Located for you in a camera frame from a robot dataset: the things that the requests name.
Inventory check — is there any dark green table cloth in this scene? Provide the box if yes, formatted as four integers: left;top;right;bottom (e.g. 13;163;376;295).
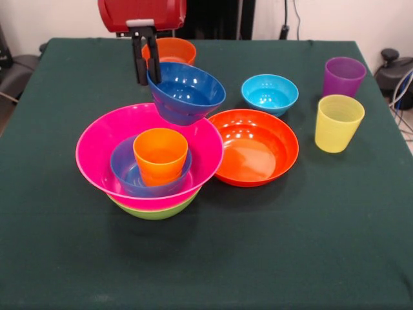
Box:
0;37;413;310

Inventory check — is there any orange plastic cup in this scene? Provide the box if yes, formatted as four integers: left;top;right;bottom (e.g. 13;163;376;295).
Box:
141;166;184;187
132;127;189;178

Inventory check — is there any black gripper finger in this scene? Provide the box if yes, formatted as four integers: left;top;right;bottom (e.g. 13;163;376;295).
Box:
130;27;150;87
143;27;163;84

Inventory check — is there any purple plastic cup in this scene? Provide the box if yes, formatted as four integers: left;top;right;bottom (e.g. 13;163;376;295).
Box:
322;56;367;99

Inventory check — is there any bundle of floor cables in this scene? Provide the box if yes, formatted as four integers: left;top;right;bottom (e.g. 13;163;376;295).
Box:
388;70;413;143

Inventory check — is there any green plastic bowl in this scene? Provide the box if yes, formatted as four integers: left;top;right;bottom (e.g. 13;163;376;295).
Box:
106;189;201;222

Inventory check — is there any red-orange shallow bowl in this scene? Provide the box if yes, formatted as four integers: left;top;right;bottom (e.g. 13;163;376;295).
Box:
208;108;300;187

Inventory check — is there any black cable with plug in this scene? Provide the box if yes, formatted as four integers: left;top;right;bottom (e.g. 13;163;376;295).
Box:
279;0;290;41

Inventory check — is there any cyan ribbed bowl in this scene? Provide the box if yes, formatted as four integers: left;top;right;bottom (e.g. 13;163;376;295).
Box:
241;74;299;118

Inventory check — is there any orange translucent bowl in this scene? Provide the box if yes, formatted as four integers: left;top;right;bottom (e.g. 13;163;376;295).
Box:
141;37;197;66

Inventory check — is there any dark blue ribbed bowl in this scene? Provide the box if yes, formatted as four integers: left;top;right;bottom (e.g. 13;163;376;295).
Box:
146;61;227;127

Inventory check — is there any dark grey chair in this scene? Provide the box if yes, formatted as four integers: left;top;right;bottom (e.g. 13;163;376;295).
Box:
0;54;39;98

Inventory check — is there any black floor device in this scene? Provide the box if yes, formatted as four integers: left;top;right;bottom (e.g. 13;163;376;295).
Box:
374;48;413;95

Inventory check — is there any large pink plastic bowl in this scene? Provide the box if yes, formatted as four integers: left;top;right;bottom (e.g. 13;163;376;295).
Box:
75;102;225;212

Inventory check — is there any yellow plastic cup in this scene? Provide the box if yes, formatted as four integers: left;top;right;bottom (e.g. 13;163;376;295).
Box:
314;94;366;154

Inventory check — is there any light blue translucent bowl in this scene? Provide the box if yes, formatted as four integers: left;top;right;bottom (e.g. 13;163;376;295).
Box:
110;135;194;198

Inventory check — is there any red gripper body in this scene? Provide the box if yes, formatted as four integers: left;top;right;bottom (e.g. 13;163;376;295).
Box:
97;0;188;36

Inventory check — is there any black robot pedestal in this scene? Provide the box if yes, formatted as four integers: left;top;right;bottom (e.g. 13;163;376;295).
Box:
176;0;256;41

